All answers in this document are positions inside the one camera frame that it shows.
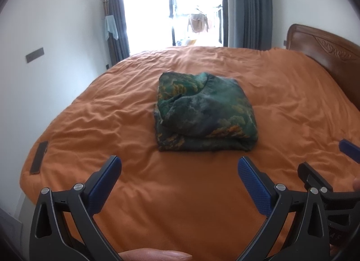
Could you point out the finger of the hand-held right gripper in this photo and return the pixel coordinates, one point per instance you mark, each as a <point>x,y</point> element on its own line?
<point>312,178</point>
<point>350,150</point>

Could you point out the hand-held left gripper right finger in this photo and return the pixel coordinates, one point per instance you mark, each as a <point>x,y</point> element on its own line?
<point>254,185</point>

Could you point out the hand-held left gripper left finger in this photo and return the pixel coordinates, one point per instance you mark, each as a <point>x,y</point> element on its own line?
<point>104,183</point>

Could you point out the green patterned padded jacket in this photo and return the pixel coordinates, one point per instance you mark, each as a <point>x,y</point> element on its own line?
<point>205,112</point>

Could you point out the person's right hand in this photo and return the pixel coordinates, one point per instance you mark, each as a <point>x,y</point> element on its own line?
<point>357,183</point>

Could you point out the person's left hand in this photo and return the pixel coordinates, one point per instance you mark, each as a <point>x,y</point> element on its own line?
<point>154,255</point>

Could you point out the orange bed blanket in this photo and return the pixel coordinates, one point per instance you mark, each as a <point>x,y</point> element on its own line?
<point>112,126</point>

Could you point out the black smartphone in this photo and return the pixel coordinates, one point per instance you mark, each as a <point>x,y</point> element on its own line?
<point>39,157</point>

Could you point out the carved wooden headboard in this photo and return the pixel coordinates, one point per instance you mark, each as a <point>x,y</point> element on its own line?
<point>332,55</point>

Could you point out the light blue hanging towel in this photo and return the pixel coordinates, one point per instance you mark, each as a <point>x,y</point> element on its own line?
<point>111,27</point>

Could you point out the beige hanging garment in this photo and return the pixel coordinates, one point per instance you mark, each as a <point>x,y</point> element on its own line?
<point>197,23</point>

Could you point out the wide grey curtain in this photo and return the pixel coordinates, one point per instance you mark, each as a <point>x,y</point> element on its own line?
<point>247,11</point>

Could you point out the sliding glass balcony door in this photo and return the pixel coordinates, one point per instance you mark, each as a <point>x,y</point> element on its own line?
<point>146,11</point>

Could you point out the narrow grey curtain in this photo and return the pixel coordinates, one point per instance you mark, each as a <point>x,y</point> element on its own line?
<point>115,2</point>

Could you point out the grey wall switch panel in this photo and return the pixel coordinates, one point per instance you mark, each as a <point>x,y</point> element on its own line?
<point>35,55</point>

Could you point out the wall coat hook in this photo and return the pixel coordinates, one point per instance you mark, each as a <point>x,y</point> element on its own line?
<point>105,5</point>

